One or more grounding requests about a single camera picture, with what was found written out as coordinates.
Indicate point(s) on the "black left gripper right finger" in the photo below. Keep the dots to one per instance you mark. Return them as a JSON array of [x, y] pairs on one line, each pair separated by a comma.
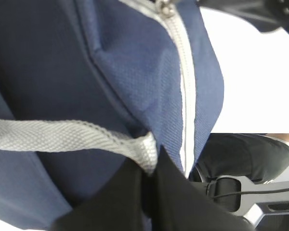
[[178, 206]]

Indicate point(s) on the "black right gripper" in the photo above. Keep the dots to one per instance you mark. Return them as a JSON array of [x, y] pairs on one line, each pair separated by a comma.
[[264, 15]]

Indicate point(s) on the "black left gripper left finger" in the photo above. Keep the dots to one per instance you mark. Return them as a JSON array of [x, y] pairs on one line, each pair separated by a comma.
[[116, 207]]

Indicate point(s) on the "navy blue lunch bag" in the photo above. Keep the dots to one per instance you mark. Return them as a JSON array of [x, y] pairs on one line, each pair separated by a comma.
[[145, 69]]

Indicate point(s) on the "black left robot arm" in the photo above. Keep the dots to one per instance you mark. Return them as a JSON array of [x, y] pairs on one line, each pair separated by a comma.
[[239, 183]]

